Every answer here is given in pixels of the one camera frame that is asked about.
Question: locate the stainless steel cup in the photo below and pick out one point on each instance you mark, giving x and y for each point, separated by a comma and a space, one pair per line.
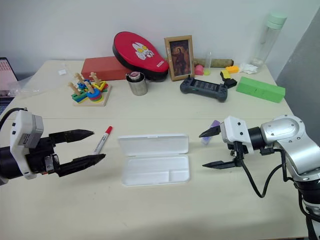
137, 87

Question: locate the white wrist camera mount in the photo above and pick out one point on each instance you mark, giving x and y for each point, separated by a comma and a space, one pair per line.
21, 130
233, 130

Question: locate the blue cross stacking piece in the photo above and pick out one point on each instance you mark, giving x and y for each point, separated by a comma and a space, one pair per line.
81, 85

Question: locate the pink round item in cup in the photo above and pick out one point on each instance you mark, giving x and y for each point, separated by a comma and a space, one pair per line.
135, 75

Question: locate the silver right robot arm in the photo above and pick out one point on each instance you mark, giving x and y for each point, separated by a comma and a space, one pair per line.
287, 140

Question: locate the clear plastic bag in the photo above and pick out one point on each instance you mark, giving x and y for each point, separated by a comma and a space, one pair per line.
22, 87

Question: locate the yellow and black tool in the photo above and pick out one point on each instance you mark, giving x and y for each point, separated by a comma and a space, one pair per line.
228, 80

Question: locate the red whiteboard marker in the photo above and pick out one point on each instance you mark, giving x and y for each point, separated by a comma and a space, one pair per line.
102, 140

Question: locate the wooden peg stacking board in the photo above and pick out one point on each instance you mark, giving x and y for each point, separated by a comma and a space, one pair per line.
105, 98

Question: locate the dark grey handheld game controller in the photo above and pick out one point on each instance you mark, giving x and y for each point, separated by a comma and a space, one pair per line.
202, 88

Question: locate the white plastic pencil case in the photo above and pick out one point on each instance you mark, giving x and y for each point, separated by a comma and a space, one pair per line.
155, 160

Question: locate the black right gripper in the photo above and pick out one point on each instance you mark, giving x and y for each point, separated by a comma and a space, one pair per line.
238, 151

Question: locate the red black padded case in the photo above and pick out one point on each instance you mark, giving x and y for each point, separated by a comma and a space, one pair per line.
135, 52

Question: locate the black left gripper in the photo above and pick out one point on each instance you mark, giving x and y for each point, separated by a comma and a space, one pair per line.
40, 155

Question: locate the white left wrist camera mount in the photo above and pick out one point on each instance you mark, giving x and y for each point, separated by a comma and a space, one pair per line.
21, 130

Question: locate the red rectangular box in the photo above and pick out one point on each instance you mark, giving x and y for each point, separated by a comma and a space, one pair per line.
102, 67

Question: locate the yellow-green round lid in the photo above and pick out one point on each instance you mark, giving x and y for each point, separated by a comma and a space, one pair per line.
207, 72

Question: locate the green square stacking piece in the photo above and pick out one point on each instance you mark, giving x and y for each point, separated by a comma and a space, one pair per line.
78, 98

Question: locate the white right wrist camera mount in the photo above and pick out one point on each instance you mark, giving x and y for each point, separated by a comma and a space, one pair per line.
233, 130

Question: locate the clear bottle with green lid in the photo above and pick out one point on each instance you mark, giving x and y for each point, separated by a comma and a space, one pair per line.
268, 37

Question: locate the small white paper tag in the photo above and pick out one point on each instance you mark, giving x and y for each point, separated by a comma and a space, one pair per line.
62, 72

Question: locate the green rectangular box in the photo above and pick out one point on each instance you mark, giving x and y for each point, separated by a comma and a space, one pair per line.
260, 89

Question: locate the wooden framed portrait picture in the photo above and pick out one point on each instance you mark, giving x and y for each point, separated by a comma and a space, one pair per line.
179, 58

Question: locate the orange block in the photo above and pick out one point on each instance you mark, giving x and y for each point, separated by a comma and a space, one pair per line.
232, 69

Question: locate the yellow stacking piece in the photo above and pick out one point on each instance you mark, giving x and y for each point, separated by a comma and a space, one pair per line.
100, 86

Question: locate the pink small cup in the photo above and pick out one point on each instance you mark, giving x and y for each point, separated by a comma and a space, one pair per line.
199, 70

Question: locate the brown rolled mat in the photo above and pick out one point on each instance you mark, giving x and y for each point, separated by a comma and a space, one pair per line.
221, 62

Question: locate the clear plastic tube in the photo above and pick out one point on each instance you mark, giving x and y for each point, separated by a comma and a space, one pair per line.
209, 60

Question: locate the crumpled white tissue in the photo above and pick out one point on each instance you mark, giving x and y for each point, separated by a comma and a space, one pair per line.
248, 68

